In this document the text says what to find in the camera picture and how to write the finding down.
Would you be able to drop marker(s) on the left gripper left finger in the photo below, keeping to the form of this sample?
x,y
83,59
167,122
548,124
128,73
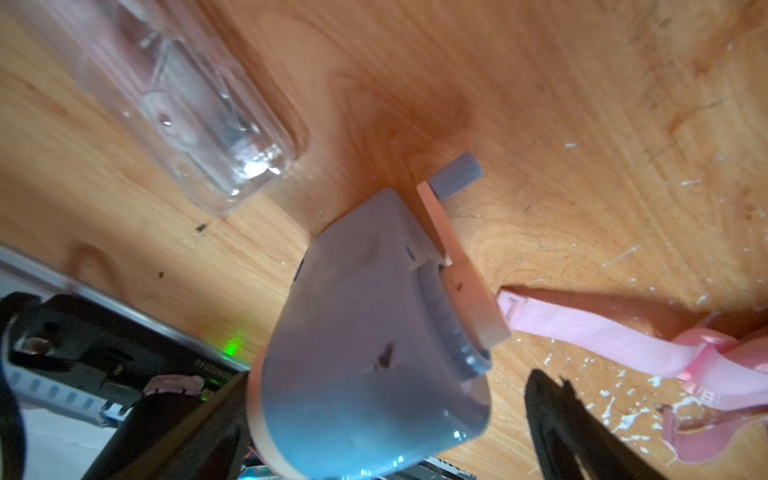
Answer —
x,y
180,436

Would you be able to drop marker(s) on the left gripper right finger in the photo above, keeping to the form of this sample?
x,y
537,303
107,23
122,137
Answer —
x,y
569,442

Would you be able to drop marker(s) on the pink student backpack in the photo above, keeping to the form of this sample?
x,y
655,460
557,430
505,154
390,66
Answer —
x,y
719,371

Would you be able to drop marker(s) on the light blue pencil sharpener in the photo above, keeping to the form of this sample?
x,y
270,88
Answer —
x,y
380,356

